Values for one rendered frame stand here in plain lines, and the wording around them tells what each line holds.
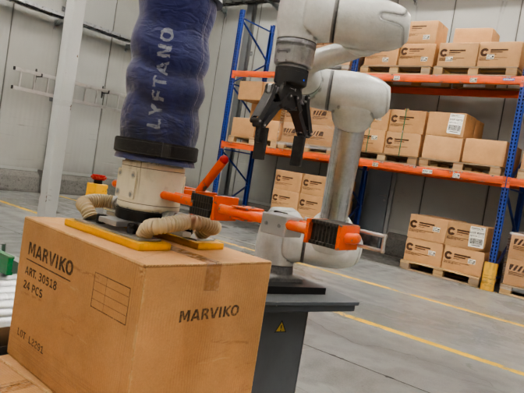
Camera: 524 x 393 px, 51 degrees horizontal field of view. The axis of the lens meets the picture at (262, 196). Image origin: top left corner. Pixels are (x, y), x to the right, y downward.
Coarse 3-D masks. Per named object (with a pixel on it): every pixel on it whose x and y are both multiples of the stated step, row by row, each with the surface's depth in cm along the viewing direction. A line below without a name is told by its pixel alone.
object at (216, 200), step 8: (192, 192) 133; (200, 192) 134; (208, 192) 137; (192, 200) 133; (200, 200) 130; (208, 200) 128; (216, 200) 128; (224, 200) 130; (232, 200) 132; (192, 208) 132; (200, 208) 130; (208, 208) 129; (216, 208) 129; (208, 216) 128; (216, 216) 129; (224, 216) 131
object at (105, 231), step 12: (84, 228) 144; (96, 228) 141; (108, 228) 140; (120, 228) 143; (132, 228) 137; (108, 240) 137; (120, 240) 133; (132, 240) 131; (144, 240) 133; (156, 240) 135
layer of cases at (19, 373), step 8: (0, 360) 152; (8, 360) 152; (0, 368) 146; (8, 368) 147; (16, 368) 148; (24, 368) 149; (0, 376) 142; (8, 376) 143; (16, 376) 143; (24, 376) 144; (32, 376) 145; (0, 384) 137; (8, 384) 138; (16, 384) 138; (24, 384) 139; (32, 384) 140; (40, 384) 141; (0, 392) 133; (8, 392) 134; (16, 392) 134; (24, 392) 135; (32, 392) 136; (40, 392) 136; (48, 392) 137
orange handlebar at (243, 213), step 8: (112, 184) 156; (168, 192) 141; (176, 192) 146; (184, 192) 163; (176, 200) 138; (184, 200) 136; (224, 208) 127; (232, 208) 126; (240, 208) 124; (248, 208) 123; (256, 208) 127; (232, 216) 127; (240, 216) 124; (248, 216) 122; (256, 216) 121; (288, 224) 115; (296, 224) 114; (304, 224) 113; (304, 232) 113; (344, 240) 107; (352, 240) 107; (360, 240) 108
